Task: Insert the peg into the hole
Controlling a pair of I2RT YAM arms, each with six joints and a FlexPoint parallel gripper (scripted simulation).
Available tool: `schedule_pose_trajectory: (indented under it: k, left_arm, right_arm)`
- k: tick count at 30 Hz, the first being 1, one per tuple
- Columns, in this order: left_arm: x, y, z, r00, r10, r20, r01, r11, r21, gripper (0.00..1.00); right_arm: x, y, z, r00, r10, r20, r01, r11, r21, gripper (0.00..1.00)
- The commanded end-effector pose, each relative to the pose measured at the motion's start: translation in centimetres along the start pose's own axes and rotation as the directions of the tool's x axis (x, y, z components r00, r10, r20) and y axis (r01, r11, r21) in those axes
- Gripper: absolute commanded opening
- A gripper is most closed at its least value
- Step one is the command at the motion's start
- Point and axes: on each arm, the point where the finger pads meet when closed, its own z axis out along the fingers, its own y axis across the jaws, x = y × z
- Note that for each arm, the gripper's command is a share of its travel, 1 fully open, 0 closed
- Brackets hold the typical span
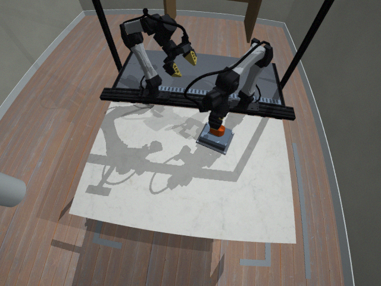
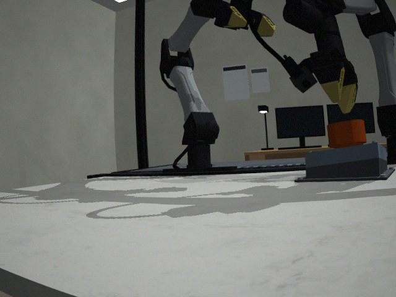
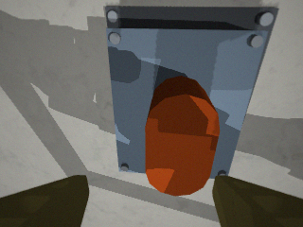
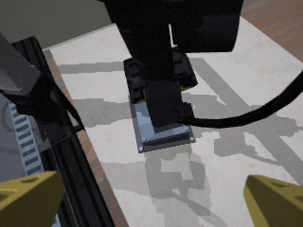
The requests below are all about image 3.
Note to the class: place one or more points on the orange peg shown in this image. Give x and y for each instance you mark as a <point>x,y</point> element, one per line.
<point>181,136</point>

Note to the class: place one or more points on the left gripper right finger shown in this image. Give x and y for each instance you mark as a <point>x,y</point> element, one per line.
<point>242,204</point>

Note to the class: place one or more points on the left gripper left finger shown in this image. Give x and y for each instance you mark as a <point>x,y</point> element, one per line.
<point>58,204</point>

